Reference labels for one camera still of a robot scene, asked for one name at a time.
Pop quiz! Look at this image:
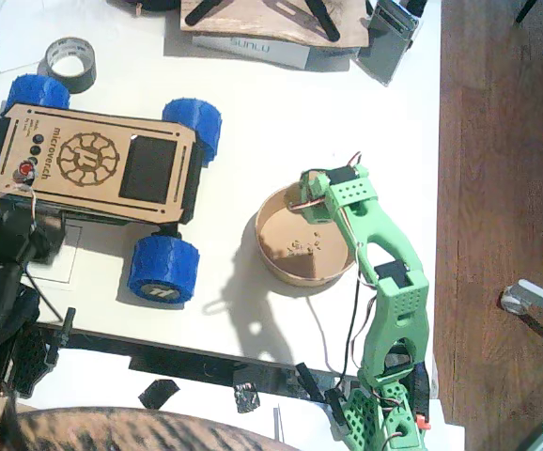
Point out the black round object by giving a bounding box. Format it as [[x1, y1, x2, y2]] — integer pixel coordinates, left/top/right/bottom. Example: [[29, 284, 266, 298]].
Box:
[[105, 0, 182, 14]]

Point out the black stand leg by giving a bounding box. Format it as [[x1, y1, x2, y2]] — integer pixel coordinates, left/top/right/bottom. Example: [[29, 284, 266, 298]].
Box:
[[304, 0, 343, 43], [184, 0, 229, 27]]

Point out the brown paper bowl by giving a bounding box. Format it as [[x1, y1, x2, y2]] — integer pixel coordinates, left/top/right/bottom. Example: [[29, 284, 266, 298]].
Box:
[[255, 184, 362, 287]]

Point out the black table clamp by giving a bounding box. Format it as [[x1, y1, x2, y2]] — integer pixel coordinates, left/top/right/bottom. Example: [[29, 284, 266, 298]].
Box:
[[325, 387, 352, 436], [48, 306, 78, 365], [294, 361, 322, 400]]

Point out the red white servo wire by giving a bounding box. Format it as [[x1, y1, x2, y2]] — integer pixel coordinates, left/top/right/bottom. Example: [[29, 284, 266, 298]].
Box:
[[0, 186, 39, 226]]

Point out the grey metal leg with caster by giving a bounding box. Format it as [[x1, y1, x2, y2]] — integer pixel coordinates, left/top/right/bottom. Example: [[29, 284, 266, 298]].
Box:
[[500, 279, 543, 330]]

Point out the black tape piece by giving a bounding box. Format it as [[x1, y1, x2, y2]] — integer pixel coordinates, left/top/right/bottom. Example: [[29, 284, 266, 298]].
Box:
[[138, 378, 181, 411]]

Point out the white SUNLU box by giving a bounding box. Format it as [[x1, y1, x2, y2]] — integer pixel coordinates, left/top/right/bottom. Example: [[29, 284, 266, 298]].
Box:
[[191, 33, 311, 71]]

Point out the black chair leg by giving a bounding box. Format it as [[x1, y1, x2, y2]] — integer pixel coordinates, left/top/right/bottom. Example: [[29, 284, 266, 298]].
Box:
[[514, 0, 539, 25]]

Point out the brown striped furry cover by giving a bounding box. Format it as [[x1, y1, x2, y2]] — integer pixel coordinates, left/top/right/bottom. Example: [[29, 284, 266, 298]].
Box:
[[0, 406, 296, 451]]

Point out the white paper sheet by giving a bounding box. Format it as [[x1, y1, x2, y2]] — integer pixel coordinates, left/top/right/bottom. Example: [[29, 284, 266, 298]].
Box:
[[0, 0, 66, 75]]

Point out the grey duct tape roll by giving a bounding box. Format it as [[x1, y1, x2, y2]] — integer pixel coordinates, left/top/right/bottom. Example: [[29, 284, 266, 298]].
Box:
[[44, 37, 98, 93]]

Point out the wooden microrover chassis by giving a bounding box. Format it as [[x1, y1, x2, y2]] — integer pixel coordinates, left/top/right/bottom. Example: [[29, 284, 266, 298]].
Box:
[[0, 102, 206, 226]]

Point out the blue rover wheel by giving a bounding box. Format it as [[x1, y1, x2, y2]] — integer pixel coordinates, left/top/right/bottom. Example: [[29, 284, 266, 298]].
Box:
[[162, 97, 224, 165], [126, 234, 201, 304], [6, 74, 71, 112]]

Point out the brown wooden board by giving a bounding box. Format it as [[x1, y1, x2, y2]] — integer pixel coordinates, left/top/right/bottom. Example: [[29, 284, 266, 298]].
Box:
[[179, 0, 371, 50]]

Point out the crumpled dark foil piece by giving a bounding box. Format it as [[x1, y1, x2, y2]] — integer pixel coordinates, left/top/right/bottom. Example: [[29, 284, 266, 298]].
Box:
[[232, 382, 261, 414]]

